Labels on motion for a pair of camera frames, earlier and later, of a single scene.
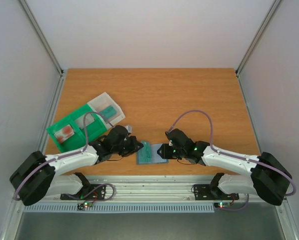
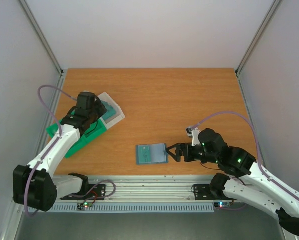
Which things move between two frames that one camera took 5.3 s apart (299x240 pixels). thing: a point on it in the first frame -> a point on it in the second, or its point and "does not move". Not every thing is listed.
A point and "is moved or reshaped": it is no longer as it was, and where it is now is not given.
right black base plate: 204,192 does not move
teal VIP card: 145,152 is moved or reshaped
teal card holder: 149,155 does not move
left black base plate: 89,191 does not move
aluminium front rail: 144,189 does not move
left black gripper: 134,142 -> 102,108
